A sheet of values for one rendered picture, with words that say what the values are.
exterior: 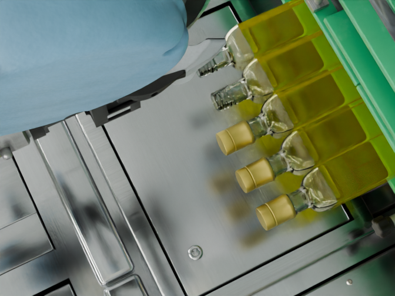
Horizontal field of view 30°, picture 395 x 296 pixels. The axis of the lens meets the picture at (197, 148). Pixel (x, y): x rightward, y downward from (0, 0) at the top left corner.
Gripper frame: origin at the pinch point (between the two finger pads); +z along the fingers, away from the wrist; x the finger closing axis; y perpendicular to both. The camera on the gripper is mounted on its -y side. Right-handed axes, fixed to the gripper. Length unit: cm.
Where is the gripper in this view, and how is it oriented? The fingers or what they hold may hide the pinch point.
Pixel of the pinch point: (201, 17)
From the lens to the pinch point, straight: 74.7
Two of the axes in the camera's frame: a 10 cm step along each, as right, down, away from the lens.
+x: 4.5, 8.6, -2.4
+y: -0.4, 2.9, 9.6
